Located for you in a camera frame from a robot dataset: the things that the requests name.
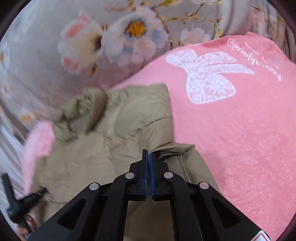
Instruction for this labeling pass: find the khaki quilted jacket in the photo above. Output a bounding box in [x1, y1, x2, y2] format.
[28, 83, 220, 241]

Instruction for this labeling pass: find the person's left hand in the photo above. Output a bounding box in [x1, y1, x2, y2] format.
[16, 214, 38, 238]

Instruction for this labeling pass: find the pink white fleece blanket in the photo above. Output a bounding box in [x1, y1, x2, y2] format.
[23, 33, 295, 240]

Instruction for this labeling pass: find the grey floral bed sheet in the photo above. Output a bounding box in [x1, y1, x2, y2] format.
[0, 0, 290, 140]

